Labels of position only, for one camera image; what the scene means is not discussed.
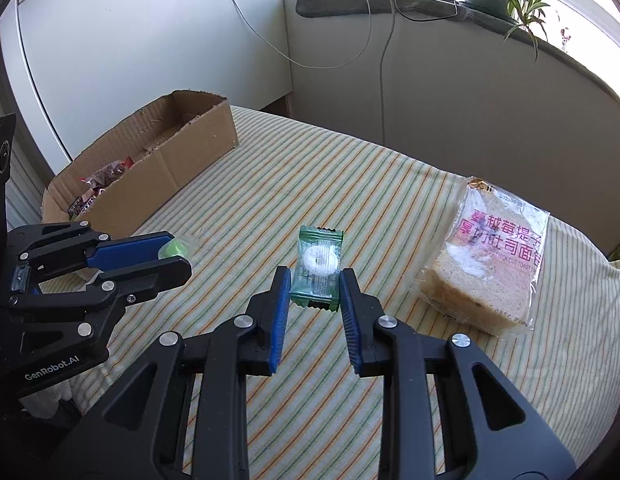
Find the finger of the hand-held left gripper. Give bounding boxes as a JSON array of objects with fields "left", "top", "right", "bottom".
[
  {"left": 7, "top": 255, "right": 193, "bottom": 356},
  {"left": 7, "top": 220, "right": 179, "bottom": 272}
]

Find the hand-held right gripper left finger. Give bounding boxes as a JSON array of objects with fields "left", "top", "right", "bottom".
[{"left": 65, "top": 266, "right": 291, "bottom": 480}]

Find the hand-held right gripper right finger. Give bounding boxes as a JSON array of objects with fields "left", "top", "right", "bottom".
[{"left": 339, "top": 268, "right": 578, "bottom": 480}]

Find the small green candy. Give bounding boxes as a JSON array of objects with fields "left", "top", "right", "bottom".
[{"left": 157, "top": 236, "right": 201, "bottom": 261}]

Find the green ring candy packet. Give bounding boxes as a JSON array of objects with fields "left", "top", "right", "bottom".
[{"left": 289, "top": 225, "right": 345, "bottom": 313}]

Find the black candy packet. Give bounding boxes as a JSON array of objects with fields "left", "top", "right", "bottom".
[{"left": 80, "top": 159, "right": 136, "bottom": 190}]

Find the cardboard box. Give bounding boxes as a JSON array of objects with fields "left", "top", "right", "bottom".
[{"left": 41, "top": 90, "right": 239, "bottom": 238}]

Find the brown chocolate bar wrapper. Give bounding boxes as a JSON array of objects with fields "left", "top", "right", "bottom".
[{"left": 67, "top": 192, "right": 108, "bottom": 218}]

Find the sliced bread packet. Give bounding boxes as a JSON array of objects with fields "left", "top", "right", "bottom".
[{"left": 415, "top": 176, "right": 549, "bottom": 337}]

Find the white cabinet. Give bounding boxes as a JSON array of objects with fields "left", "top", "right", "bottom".
[{"left": 0, "top": 0, "right": 293, "bottom": 176}]

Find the grey window sill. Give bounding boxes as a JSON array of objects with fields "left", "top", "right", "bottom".
[{"left": 296, "top": 0, "right": 620, "bottom": 91}]

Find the thick white cable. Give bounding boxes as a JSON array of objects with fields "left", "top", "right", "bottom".
[{"left": 379, "top": 0, "right": 397, "bottom": 147}]

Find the thin white cable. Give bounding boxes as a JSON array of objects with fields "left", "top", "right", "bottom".
[{"left": 214, "top": 0, "right": 375, "bottom": 68}]

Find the black cable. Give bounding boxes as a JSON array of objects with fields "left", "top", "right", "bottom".
[{"left": 392, "top": 0, "right": 458, "bottom": 23}]

